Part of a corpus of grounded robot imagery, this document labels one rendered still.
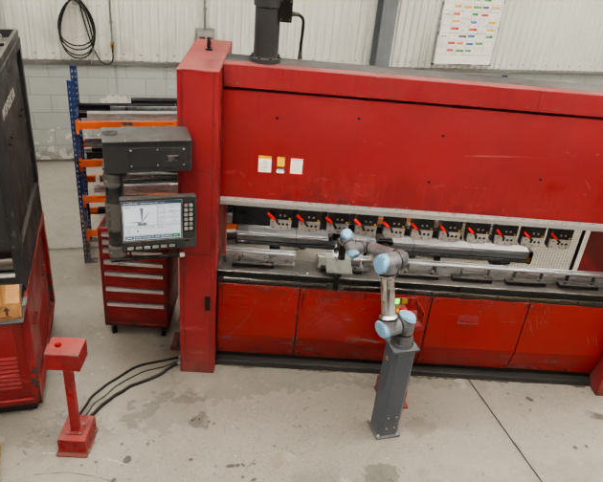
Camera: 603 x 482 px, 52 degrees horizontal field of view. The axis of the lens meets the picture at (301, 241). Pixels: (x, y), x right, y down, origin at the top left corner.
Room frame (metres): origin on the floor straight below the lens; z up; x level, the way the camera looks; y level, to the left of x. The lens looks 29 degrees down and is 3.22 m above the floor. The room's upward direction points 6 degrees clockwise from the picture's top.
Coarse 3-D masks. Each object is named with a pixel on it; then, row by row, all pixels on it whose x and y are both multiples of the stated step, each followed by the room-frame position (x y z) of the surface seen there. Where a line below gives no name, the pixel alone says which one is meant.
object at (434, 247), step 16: (240, 224) 4.16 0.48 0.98; (240, 240) 4.04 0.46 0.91; (256, 240) 4.05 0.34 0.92; (272, 240) 4.05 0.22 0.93; (288, 240) 4.06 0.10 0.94; (304, 240) 4.06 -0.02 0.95; (320, 240) 4.07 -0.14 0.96; (400, 240) 4.15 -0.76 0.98; (416, 240) 4.18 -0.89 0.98; (432, 240) 4.20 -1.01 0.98; (464, 240) 4.26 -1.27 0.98; (448, 256) 4.13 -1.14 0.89; (464, 256) 4.14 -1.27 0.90; (480, 256) 4.16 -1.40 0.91; (496, 256) 4.16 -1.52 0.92; (512, 256) 4.16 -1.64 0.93; (528, 256) 4.17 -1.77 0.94
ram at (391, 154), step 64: (256, 128) 3.77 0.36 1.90; (320, 128) 3.80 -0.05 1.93; (384, 128) 3.82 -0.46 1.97; (448, 128) 3.84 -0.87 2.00; (512, 128) 3.87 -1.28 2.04; (576, 128) 3.89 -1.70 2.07; (256, 192) 3.77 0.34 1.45; (320, 192) 3.80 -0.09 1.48; (384, 192) 3.82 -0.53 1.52; (448, 192) 3.85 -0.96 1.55; (512, 192) 3.88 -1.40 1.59; (576, 192) 3.90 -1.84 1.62
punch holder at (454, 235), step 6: (438, 222) 3.92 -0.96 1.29; (444, 222) 3.85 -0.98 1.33; (450, 222) 3.85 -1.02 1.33; (456, 222) 3.85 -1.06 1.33; (462, 222) 3.86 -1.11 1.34; (438, 228) 3.91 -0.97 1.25; (444, 228) 3.85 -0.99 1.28; (450, 228) 3.85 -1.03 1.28; (456, 228) 3.86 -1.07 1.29; (438, 234) 3.86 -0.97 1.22; (444, 234) 3.85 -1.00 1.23; (450, 234) 3.85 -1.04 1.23; (456, 234) 3.85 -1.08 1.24; (444, 240) 3.85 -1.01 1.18; (450, 240) 3.85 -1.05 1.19; (456, 240) 3.85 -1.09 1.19
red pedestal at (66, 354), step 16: (48, 352) 2.71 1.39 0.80; (64, 352) 2.72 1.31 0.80; (80, 352) 2.75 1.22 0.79; (48, 368) 2.69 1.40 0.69; (64, 368) 2.70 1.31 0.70; (80, 368) 2.72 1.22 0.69; (64, 384) 2.75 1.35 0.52; (80, 416) 2.88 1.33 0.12; (64, 432) 2.74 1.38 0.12; (80, 432) 2.74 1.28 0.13; (96, 432) 2.86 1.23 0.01; (64, 448) 2.68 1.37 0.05; (80, 448) 2.68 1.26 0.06
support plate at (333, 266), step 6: (324, 252) 3.82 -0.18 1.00; (330, 258) 3.75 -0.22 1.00; (348, 258) 3.77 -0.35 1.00; (330, 264) 3.67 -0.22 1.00; (336, 264) 3.68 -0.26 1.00; (342, 264) 3.69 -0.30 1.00; (348, 264) 3.69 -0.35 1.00; (330, 270) 3.59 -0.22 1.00; (336, 270) 3.60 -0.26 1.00; (342, 270) 3.61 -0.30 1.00; (348, 270) 3.62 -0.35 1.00
